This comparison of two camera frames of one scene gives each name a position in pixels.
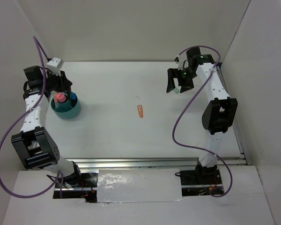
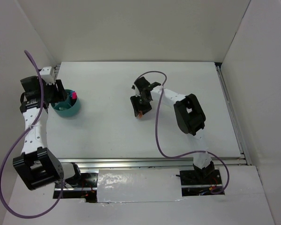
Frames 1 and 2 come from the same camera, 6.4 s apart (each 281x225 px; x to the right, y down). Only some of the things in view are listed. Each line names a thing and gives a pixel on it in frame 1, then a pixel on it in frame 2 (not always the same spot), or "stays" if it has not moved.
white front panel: x=138 y=185 stays
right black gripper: x=175 y=73 to x=138 y=107
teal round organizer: x=68 y=110 stays
